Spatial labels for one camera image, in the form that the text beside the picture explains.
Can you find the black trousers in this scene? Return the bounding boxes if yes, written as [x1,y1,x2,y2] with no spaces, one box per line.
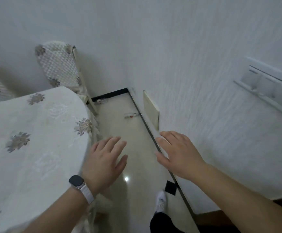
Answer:
[149,212,187,233]

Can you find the beige wall panel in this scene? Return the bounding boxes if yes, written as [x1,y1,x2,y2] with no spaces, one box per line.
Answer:
[143,90,160,131]

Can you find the person's left hand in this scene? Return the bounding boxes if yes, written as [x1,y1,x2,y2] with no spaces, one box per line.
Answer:
[82,136,129,196]

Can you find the brown wooden door frame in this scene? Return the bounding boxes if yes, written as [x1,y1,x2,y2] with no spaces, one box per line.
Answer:
[195,196,282,233]

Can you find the table with cream floral tablecloth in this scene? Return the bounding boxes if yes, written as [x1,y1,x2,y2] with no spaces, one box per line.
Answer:
[0,86,102,233]

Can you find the person's right forearm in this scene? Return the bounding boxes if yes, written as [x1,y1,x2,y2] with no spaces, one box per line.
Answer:
[192,163,282,233]

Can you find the smartwatch with white band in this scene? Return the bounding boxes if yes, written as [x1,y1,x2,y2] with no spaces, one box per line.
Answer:
[69,175,95,206]

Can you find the person's left forearm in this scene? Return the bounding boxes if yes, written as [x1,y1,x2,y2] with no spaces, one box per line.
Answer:
[22,186,90,233]

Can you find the white wall light switch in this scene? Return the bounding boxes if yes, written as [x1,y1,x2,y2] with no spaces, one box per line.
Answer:
[233,56,282,119]

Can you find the person's right hand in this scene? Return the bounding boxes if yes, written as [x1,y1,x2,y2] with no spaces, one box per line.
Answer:
[155,131,207,181]

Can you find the white right sneaker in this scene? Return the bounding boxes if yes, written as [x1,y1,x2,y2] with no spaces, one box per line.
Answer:
[154,191,168,213]

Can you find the black baseboard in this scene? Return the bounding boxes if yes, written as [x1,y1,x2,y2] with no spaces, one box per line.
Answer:
[91,88,197,221]

